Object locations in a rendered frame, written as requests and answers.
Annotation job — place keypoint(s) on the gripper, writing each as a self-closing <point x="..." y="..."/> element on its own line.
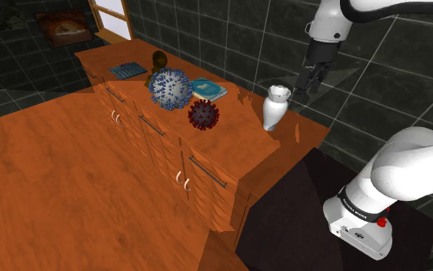
<point x="320" y="53"/>

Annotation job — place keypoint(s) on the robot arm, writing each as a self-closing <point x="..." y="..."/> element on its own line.
<point x="400" y="169"/>

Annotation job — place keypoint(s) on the white vase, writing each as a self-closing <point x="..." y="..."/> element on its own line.
<point x="275" y="107"/>

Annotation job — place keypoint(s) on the wooden chest of drawers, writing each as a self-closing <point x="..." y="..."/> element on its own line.
<point x="235" y="139"/>

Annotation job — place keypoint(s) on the blue book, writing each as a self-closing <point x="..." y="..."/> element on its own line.
<point x="208" y="89"/>

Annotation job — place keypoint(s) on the dark red spiky ball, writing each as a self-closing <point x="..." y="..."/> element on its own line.
<point x="203" y="114"/>

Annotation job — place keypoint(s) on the white blue spiky ball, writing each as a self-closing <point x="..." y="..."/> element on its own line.
<point x="170" y="89"/>

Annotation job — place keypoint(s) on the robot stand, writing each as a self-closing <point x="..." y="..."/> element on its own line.
<point x="313" y="225"/>

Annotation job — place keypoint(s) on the brown bust figure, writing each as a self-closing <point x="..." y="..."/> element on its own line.
<point x="158" y="64"/>

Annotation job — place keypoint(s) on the blue grey keyboard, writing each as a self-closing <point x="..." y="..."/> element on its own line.
<point x="127" y="70"/>

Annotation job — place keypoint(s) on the wooden framed window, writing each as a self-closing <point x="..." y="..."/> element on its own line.
<point x="112" y="18"/>

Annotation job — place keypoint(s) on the orange wall picture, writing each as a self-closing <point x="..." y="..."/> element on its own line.
<point x="64" y="27"/>

